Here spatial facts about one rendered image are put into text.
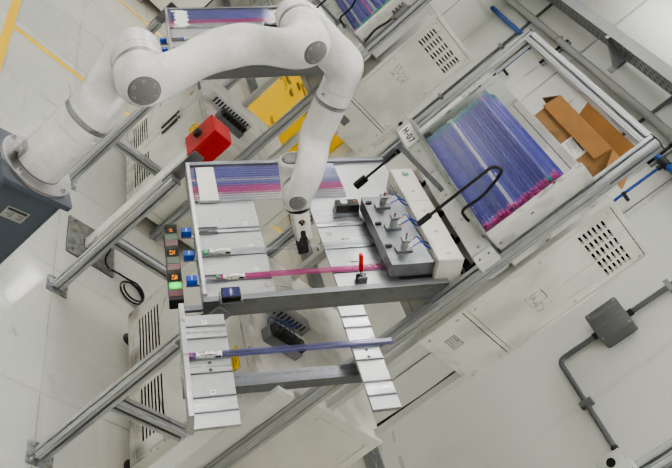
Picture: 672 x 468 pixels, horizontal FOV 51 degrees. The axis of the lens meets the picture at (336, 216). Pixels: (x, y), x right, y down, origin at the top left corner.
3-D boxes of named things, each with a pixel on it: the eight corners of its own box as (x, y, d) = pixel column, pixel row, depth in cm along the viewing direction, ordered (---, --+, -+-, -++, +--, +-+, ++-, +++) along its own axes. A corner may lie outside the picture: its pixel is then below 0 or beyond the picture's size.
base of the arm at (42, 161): (3, 177, 157) (58, 124, 153) (-4, 124, 169) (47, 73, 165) (73, 209, 172) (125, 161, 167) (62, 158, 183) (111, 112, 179)
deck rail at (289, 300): (203, 318, 193) (203, 301, 189) (202, 313, 194) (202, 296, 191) (445, 297, 211) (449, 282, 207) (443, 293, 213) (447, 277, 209)
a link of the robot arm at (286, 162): (313, 205, 198) (310, 186, 206) (309, 166, 190) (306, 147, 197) (283, 208, 198) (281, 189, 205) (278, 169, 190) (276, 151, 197)
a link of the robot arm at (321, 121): (353, 127, 177) (308, 218, 193) (345, 96, 189) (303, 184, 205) (320, 116, 174) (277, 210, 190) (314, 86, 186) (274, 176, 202)
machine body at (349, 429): (115, 478, 225) (257, 369, 210) (116, 323, 279) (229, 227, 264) (255, 531, 264) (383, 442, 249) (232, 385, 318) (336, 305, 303)
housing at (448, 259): (429, 296, 212) (439, 260, 204) (383, 202, 250) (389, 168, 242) (454, 294, 214) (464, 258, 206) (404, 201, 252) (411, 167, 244)
